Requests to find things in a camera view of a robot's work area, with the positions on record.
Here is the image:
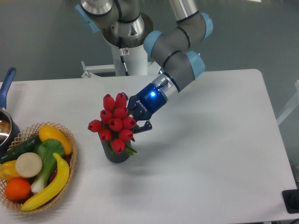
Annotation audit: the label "green bok choy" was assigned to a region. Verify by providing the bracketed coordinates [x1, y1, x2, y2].
[31, 139, 64, 194]

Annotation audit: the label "yellow squash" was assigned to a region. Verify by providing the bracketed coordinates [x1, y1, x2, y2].
[38, 126, 72, 155]

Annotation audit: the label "red tulip bouquet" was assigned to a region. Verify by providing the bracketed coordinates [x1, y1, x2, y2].
[87, 93, 137, 155]

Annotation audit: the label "blue handled saucepan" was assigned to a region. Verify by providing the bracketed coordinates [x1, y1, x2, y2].
[0, 67, 20, 157]

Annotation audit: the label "dark grey ribbed vase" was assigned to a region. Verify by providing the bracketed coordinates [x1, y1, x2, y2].
[101, 141, 130, 163]

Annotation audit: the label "black device at edge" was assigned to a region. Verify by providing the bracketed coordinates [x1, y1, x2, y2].
[282, 189, 299, 214]

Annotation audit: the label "red vegetable in basket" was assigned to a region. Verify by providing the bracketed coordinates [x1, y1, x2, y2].
[48, 155, 71, 184]

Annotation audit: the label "orange fruit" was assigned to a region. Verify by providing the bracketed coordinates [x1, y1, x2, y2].
[5, 178, 31, 201]

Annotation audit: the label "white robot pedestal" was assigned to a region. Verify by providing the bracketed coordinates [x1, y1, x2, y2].
[82, 12, 162, 77]

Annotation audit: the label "yellow bell pepper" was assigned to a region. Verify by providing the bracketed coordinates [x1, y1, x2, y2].
[0, 160, 22, 181]

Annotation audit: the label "woven wicker basket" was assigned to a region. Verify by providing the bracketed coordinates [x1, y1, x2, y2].
[0, 121, 77, 214]

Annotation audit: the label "green cucumber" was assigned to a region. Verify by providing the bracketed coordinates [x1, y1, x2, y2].
[0, 135, 41, 164]

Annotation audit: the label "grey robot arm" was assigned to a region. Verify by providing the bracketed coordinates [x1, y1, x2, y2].
[75, 0, 213, 133]

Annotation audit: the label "beige round mushroom cap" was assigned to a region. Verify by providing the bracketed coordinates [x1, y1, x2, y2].
[15, 153, 43, 178]

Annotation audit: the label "yellow banana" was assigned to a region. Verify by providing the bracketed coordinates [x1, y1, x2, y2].
[21, 153, 70, 211]

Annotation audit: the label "blue Robotiq gripper body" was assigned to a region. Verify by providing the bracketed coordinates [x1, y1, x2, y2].
[128, 77, 178, 121]

